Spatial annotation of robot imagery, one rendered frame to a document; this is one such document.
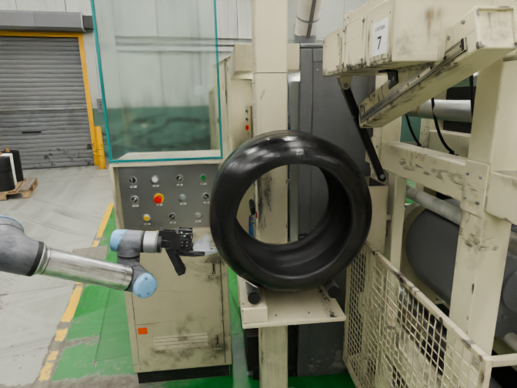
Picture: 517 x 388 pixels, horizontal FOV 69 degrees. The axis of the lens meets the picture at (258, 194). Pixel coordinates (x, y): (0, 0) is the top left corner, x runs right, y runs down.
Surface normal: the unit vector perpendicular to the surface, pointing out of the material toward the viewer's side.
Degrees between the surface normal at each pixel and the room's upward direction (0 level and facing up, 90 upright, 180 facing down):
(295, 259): 37
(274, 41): 90
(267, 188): 90
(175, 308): 89
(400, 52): 90
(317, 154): 80
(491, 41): 72
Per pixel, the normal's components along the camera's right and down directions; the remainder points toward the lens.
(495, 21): 0.09, -0.07
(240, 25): 0.27, 0.23
